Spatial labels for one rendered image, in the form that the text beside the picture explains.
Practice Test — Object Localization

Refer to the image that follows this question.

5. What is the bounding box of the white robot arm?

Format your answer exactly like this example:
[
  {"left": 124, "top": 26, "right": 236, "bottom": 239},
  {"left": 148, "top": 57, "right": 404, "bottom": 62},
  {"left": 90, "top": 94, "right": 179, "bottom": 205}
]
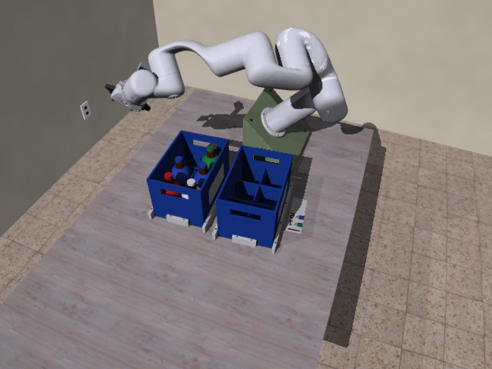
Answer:
[{"left": 118, "top": 28, "right": 348, "bottom": 138}]

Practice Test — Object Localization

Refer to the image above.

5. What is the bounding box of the white paper pick list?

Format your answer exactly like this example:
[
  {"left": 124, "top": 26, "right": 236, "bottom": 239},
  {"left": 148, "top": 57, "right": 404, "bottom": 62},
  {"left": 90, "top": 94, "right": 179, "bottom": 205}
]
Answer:
[{"left": 286, "top": 198, "right": 308, "bottom": 234}]

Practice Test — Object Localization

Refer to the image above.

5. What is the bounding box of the red bottle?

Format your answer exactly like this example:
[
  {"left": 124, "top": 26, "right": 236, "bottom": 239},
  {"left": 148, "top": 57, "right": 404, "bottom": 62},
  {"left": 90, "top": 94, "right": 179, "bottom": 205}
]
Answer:
[{"left": 162, "top": 172, "right": 181, "bottom": 197}]

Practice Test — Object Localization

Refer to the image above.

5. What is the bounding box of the blue plastic crate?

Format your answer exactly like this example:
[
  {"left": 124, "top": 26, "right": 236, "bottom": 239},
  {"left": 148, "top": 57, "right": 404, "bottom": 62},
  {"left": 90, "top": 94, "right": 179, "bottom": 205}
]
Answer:
[
  {"left": 147, "top": 135, "right": 229, "bottom": 228},
  {"left": 216, "top": 150, "right": 291, "bottom": 248}
]

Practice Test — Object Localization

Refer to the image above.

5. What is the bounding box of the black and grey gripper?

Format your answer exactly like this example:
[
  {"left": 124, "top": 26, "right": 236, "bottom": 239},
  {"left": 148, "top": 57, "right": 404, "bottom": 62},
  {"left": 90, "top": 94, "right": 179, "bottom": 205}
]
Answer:
[{"left": 105, "top": 84, "right": 151, "bottom": 112}]

